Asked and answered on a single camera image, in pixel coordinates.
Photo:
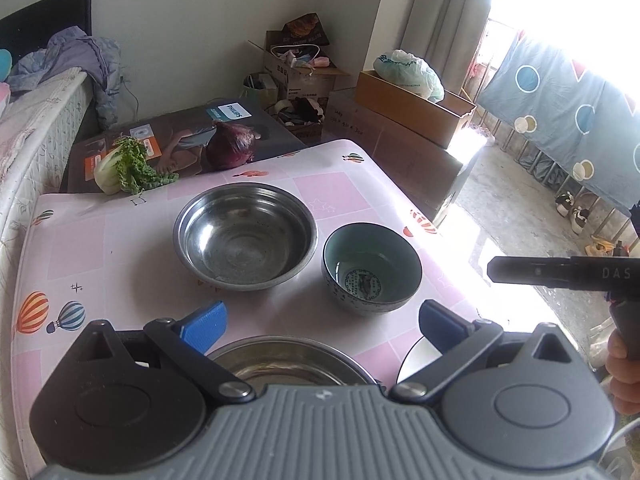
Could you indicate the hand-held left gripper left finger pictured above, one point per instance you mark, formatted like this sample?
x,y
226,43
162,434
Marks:
x,y
205,327

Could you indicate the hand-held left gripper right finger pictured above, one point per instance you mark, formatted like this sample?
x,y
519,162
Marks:
x,y
440,327

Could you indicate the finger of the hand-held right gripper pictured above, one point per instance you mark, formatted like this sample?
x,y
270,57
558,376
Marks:
x,y
530,271

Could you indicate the white printed plate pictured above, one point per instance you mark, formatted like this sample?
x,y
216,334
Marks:
x,y
417,360

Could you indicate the teal ceramic bowl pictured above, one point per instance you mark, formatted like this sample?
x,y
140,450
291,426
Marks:
x,y
370,270

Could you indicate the large steel basin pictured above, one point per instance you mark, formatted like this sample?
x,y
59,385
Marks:
x,y
290,365

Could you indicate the small steel bowl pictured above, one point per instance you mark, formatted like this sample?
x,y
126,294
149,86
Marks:
x,y
245,240

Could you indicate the person's right hand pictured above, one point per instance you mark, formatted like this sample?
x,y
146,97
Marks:
x,y
625,375

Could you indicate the black white sneaker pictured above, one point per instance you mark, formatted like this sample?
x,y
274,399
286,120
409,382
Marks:
x,y
580,219
563,205

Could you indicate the pink printed tablecloth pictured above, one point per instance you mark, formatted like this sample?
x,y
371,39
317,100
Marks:
x,y
125,240

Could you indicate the large dark cardboard box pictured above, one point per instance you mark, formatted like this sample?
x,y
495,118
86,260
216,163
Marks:
x,y
400,160

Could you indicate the leafy green cabbage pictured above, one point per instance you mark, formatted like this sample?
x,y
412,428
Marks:
x,y
130,165

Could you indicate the dark red plastic bag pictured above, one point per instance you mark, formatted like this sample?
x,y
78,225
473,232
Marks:
x,y
230,147

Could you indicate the blue circle-print bedsheet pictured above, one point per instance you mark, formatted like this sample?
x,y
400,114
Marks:
x,y
550,90

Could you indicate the brown open cardboard box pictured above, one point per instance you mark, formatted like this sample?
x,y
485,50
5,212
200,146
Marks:
x,y
425,115

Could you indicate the dark printed flat box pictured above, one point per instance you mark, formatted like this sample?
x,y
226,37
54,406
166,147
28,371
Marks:
x,y
180,135

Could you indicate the pink floral hanging garment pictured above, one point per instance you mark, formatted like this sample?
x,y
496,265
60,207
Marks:
x,y
478,69

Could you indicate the white green plastic bag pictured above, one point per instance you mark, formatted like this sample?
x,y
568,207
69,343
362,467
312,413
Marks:
x,y
407,75

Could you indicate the small paper bag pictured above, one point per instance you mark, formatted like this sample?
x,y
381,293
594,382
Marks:
x,y
260,90

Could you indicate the white patterned mattress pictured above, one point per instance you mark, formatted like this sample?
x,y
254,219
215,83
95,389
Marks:
x,y
40,125

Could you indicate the white printed cardboard box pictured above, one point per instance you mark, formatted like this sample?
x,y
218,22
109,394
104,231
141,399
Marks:
x,y
300,80

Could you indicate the grey curtain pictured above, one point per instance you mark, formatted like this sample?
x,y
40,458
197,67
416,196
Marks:
x,y
450,10

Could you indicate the purple crumpled clothes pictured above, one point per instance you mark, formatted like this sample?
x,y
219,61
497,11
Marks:
x,y
75,55

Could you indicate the dark printed bag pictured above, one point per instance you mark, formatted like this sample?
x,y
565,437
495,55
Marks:
x,y
305,30

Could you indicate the pink teal printed quilt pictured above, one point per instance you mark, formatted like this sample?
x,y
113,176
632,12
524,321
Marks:
x,y
4,65

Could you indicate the black headboard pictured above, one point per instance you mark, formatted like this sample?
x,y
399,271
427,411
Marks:
x,y
30,20

